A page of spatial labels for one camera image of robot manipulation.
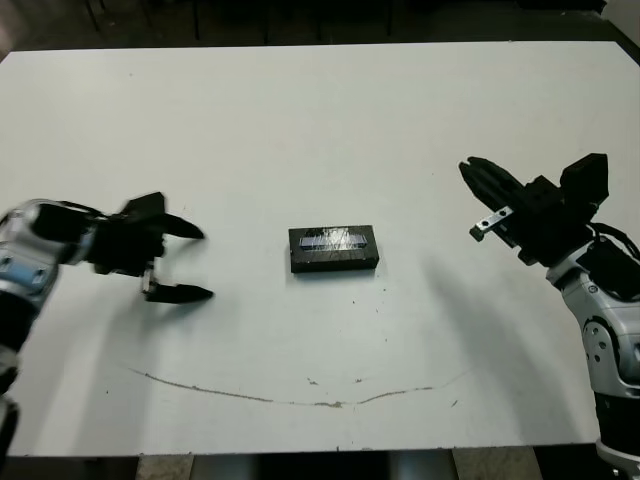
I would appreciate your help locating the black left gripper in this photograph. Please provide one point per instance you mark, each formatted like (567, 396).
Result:
(125, 245)

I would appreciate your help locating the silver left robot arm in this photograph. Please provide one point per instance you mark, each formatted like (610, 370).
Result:
(25, 280)

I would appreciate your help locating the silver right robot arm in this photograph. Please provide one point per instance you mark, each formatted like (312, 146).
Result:
(615, 340)

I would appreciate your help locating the black glossy box lid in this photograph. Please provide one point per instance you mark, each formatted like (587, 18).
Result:
(332, 257)

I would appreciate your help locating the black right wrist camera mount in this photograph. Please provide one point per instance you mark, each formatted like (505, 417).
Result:
(585, 177)

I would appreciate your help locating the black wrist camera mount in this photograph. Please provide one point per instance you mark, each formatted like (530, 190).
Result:
(585, 177)
(147, 207)

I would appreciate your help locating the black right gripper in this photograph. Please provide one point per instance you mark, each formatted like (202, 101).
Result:
(550, 230)

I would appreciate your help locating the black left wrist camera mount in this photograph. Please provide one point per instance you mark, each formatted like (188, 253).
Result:
(147, 207)

